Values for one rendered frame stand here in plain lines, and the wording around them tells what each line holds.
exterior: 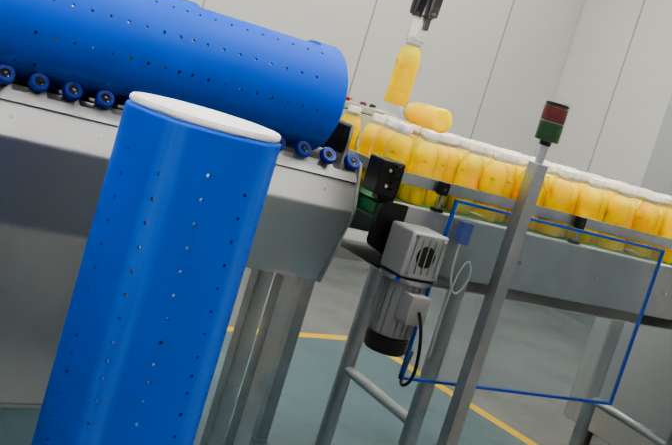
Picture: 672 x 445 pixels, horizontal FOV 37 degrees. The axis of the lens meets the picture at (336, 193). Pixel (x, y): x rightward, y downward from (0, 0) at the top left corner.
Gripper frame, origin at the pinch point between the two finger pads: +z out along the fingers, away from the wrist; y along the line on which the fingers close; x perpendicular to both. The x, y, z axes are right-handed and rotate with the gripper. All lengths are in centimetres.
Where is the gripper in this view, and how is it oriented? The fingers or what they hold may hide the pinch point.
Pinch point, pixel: (418, 30)
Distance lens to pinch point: 284.3
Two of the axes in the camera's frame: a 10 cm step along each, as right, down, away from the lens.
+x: 8.4, 2.0, 5.1
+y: 4.6, 2.5, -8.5
